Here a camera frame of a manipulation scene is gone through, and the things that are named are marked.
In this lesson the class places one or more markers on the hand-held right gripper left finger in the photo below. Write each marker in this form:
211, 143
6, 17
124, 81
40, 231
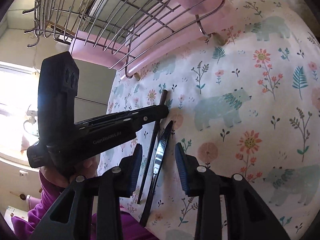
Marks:
136, 166

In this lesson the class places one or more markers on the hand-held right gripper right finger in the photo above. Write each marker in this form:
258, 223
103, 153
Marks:
180, 167

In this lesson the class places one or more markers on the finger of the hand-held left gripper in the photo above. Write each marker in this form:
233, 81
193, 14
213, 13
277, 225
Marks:
135, 117

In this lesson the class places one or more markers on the dark brown chopstick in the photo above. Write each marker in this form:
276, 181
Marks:
150, 155

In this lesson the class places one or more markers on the person's left hand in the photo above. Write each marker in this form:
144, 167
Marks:
52, 178

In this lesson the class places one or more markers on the pink drip tray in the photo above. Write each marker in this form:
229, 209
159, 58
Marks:
87, 50

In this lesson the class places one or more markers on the floral bear printed tablecloth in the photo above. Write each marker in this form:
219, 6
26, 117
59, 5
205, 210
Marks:
250, 67

